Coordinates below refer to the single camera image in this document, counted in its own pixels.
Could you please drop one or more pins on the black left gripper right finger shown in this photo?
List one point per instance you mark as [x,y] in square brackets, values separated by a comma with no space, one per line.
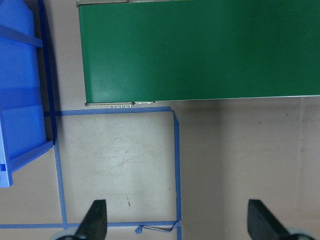
[262,224]

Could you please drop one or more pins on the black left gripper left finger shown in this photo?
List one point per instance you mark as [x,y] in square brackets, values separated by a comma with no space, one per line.
[94,224]

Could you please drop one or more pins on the blue left plastic bin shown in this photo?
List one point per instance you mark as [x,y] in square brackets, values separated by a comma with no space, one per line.
[22,124]

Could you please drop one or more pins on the green conveyor belt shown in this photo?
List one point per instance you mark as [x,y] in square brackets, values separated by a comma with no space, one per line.
[199,49]

